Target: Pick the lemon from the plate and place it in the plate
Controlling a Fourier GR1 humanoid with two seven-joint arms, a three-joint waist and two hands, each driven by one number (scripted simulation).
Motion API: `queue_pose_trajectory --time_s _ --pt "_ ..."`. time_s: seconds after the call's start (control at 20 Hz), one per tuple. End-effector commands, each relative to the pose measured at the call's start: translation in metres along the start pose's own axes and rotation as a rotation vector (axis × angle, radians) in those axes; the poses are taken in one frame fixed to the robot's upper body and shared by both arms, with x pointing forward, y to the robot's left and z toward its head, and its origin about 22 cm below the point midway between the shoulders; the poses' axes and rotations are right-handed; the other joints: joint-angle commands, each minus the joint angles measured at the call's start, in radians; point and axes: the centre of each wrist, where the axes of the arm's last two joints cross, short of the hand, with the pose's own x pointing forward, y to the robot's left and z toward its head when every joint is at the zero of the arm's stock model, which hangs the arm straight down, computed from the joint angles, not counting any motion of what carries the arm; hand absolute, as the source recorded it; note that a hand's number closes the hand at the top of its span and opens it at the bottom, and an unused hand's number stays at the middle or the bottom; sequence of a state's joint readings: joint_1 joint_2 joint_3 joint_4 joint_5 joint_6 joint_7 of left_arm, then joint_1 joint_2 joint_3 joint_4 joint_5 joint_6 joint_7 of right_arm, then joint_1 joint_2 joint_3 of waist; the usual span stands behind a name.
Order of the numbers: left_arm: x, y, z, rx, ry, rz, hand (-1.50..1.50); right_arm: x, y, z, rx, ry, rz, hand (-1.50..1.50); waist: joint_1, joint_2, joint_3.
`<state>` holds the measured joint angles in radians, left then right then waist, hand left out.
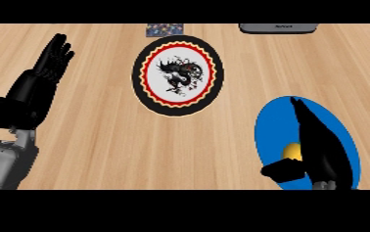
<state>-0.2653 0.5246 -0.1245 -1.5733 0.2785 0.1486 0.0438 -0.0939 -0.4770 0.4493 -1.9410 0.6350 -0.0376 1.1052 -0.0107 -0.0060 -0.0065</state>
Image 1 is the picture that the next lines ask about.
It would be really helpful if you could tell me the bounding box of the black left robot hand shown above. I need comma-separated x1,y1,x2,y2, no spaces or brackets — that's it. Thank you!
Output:
0,32,77,131

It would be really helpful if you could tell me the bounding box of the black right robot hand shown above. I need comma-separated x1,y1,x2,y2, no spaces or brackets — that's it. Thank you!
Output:
260,96,357,191

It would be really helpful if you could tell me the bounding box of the yellow lemon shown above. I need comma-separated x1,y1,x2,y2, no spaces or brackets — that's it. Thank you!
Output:
280,142,304,162

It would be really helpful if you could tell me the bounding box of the blue plate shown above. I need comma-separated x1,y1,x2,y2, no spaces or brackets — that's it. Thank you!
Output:
254,95,363,191

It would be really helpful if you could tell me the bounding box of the black patterned plate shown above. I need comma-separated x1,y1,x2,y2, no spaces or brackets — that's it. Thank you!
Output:
130,34,226,117

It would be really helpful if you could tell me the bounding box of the dark blue patterned box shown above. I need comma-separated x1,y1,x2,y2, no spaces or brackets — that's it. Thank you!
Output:
145,23,186,38

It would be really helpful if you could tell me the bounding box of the grey appliance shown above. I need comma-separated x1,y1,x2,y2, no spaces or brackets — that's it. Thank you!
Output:
238,23,320,35

